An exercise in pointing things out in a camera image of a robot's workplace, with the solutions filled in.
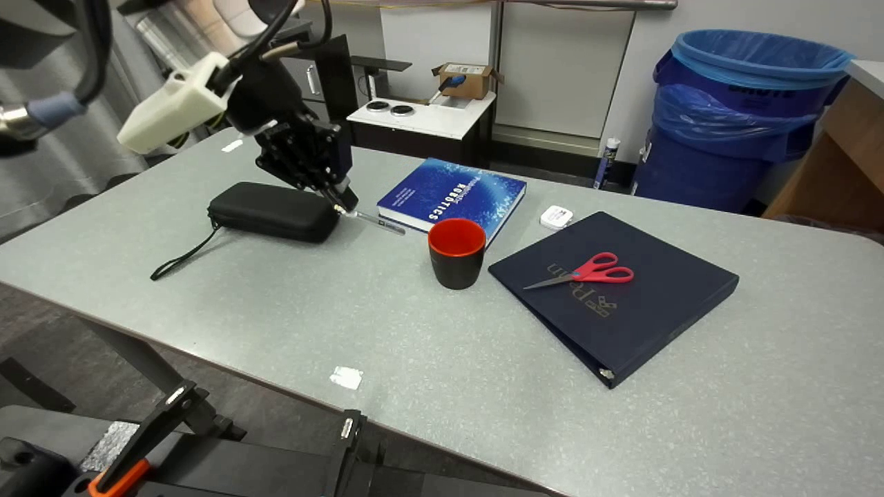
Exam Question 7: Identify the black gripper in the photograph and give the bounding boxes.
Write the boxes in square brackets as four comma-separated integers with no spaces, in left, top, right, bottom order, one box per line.
[252,115,361,216]

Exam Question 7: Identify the blue hardcover book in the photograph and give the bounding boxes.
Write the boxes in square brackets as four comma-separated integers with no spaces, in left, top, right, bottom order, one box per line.
[375,158,531,245]

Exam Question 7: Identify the low white topped table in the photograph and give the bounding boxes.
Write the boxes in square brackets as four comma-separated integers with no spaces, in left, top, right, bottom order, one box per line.
[344,87,499,169]

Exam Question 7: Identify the black cabinet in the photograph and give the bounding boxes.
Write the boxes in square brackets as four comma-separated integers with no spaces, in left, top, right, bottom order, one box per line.
[293,31,413,147]

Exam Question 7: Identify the red and black cup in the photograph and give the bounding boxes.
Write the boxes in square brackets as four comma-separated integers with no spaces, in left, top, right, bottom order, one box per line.
[426,216,488,292]

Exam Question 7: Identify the open cardboard box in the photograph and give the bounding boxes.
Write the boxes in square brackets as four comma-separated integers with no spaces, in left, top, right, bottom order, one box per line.
[431,61,499,101]

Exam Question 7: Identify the small white square block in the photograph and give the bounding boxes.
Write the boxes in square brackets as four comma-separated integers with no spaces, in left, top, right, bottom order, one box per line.
[538,203,573,232]

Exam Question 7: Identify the black equipment base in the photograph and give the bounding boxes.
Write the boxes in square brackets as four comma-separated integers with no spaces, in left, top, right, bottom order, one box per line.
[0,403,556,497]

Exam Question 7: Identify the grey curtain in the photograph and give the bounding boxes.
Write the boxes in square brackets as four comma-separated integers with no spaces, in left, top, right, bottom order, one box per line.
[0,17,223,242]

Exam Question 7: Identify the navy blue binder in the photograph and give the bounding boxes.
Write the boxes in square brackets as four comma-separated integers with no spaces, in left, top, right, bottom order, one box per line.
[486,210,743,391]

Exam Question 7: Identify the large blue trash bin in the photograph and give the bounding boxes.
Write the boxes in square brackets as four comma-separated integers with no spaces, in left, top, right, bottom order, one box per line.
[633,53,848,216]

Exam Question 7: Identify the blue bin with liner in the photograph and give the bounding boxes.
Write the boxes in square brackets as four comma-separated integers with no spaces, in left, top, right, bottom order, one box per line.
[669,26,857,93]

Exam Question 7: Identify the wooden desk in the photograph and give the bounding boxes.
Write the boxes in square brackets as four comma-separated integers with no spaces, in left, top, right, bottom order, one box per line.
[761,57,884,232]

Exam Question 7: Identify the black zippered pouch with strap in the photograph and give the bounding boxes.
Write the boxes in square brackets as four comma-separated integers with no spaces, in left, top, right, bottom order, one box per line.
[149,180,343,283]

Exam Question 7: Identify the red handled scissors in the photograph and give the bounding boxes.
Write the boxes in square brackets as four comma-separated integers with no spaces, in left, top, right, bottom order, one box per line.
[522,249,637,294]

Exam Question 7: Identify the orange handled black clamp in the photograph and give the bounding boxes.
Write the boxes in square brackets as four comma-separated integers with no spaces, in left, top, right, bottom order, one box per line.
[85,381,248,497]

